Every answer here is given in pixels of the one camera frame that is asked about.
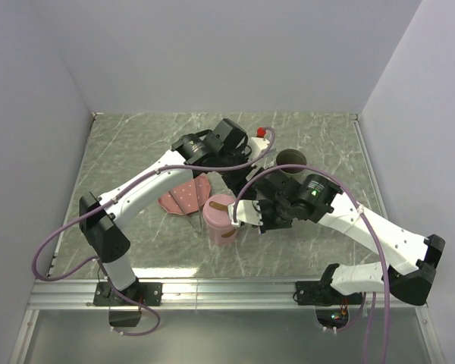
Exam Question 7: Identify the pink round lid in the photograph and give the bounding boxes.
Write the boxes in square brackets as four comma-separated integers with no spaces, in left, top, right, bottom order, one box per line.
[202,194,235,229]

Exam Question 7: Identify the pink scalloped dotted plate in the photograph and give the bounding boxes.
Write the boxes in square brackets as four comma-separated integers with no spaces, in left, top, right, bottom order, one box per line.
[158,174,212,215]

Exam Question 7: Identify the metal kitchen tongs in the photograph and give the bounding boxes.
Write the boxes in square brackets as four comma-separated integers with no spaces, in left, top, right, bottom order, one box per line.
[185,182,203,235]

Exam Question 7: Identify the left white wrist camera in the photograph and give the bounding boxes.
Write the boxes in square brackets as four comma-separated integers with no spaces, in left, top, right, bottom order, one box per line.
[247,136,276,161]

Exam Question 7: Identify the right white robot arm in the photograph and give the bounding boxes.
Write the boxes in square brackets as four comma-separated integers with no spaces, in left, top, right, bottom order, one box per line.
[253,171,445,306]

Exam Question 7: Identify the pink cylindrical lunch container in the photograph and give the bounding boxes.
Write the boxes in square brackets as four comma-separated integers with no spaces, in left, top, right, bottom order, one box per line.
[208,226,238,246]

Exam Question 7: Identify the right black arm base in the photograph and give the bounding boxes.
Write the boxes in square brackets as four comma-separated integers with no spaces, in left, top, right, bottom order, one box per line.
[290,278,365,331]

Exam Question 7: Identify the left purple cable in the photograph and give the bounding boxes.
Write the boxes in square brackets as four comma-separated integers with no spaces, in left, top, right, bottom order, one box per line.
[30,127,277,337]

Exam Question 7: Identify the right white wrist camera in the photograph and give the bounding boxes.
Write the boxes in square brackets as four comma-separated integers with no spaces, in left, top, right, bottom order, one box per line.
[227,200,263,228]

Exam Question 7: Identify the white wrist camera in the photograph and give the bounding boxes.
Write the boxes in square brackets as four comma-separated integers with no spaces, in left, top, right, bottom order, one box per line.
[227,200,263,228]
[247,136,276,161]

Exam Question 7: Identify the grey cylindrical lunch container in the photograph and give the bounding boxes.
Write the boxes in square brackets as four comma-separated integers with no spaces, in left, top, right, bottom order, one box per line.
[275,149,307,183]

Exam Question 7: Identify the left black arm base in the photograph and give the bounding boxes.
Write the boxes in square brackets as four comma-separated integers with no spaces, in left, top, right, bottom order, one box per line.
[93,280,163,328]

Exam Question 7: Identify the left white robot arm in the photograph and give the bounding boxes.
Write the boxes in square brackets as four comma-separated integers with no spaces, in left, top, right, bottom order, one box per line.
[79,118,270,305]

